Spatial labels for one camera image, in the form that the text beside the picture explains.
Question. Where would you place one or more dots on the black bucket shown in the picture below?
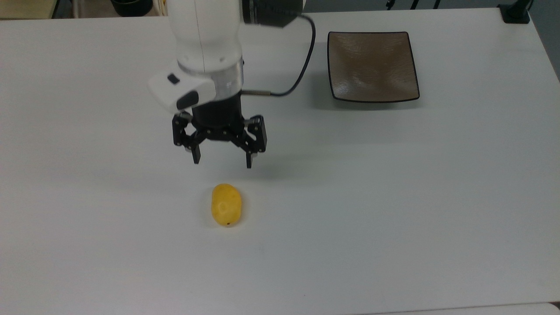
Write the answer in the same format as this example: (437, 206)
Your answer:
(131, 6)

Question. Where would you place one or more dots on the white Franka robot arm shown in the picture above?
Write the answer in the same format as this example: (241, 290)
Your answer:
(205, 35)

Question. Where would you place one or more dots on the yellowish wooden board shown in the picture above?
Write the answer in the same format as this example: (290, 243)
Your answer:
(26, 8)

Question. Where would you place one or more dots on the brown square ceramic plate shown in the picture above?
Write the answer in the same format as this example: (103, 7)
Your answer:
(372, 66)

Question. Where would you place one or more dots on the black table clamp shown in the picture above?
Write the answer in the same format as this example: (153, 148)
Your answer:
(515, 12)

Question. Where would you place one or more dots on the yellow lemon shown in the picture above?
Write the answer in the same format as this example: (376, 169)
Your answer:
(226, 204)

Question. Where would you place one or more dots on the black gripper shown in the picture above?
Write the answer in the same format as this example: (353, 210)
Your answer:
(217, 113)

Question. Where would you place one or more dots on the black stand legs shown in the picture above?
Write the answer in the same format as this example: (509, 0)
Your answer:
(413, 3)

